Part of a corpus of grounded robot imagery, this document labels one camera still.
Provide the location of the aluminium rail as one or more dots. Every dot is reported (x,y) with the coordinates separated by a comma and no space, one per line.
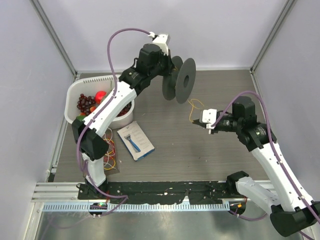
(55,192)

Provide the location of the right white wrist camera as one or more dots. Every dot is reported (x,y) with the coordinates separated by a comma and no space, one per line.
(208,117)

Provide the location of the green leaf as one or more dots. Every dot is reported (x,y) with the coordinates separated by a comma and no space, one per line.
(81,117)

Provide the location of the white plastic basket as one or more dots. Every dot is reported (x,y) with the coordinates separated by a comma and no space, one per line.
(89,87)

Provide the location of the grey perforated cable spool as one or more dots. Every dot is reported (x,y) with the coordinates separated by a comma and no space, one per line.
(179,83)

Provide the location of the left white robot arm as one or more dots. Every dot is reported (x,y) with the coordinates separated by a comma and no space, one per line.
(154,60)

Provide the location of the razor in white box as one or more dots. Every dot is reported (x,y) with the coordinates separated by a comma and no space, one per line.
(136,141)

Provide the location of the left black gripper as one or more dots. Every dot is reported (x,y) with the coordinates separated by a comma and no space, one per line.
(169,64)

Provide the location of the black mounting base plate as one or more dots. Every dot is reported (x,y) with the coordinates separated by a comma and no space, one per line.
(161,192)

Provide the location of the white slotted cable duct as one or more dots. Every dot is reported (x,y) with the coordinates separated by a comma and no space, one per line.
(86,206)

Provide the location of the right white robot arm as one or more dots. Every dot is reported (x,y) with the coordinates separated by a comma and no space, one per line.
(290,208)

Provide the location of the red apple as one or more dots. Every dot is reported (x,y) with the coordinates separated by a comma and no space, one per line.
(99,96)

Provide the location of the clear tray of cables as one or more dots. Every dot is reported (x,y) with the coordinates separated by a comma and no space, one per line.
(110,161)

